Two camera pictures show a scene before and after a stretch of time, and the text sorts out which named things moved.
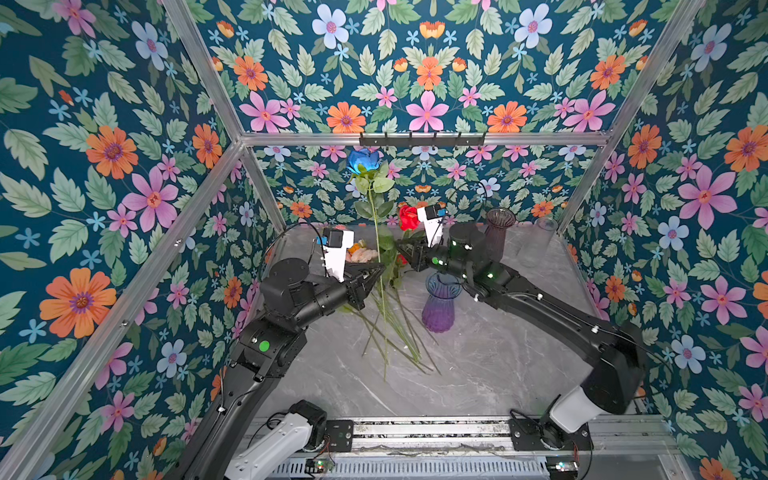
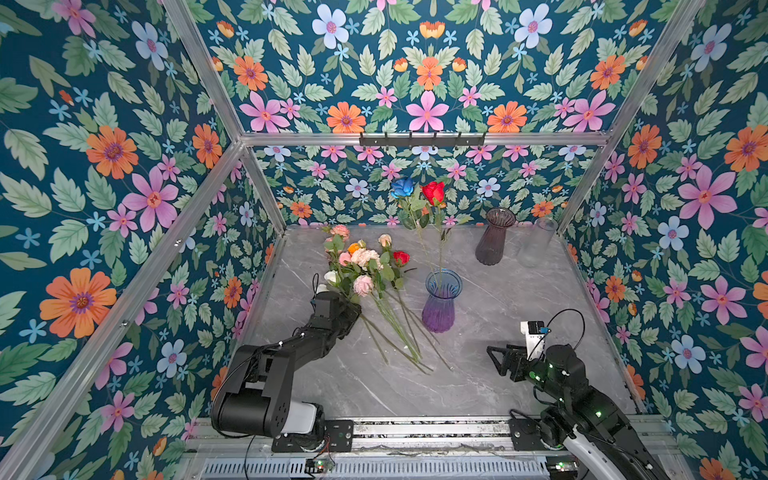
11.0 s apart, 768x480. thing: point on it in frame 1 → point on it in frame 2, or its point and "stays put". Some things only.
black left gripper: [365, 282] → [349, 311]
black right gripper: [420, 252] → [519, 359]
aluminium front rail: [490, 434] stays put
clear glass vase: [536, 242] stays put
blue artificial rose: [365, 163] → [413, 214]
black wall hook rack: [421, 141] stays put
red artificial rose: [409, 218] → [434, 194]
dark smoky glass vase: [498, 221] stays put
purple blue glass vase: [439, 308] stays put
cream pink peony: [362, 255] stays put
